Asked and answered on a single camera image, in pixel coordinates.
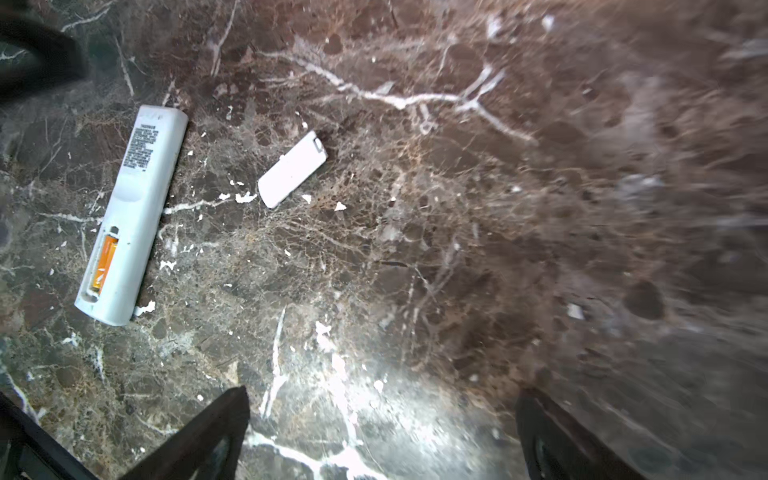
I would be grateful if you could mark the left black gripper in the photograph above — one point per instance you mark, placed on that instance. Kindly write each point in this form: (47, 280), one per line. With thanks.
(56, 58)

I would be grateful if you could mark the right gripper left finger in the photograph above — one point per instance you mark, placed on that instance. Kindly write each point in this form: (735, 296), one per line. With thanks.
(207, 447)

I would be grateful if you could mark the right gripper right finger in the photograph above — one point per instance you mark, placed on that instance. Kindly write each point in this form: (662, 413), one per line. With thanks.
(556, 446)

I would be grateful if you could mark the white remote control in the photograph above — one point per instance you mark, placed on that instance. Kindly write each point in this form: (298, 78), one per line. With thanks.
(133, 213)

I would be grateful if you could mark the orange battery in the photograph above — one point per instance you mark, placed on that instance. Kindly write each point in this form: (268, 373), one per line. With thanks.
(104, 260)

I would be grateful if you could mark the white battery cover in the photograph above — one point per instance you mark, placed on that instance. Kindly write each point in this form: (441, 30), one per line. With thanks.
(291, 170)

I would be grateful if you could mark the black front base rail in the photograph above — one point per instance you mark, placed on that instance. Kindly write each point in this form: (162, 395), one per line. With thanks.
(28, 452)

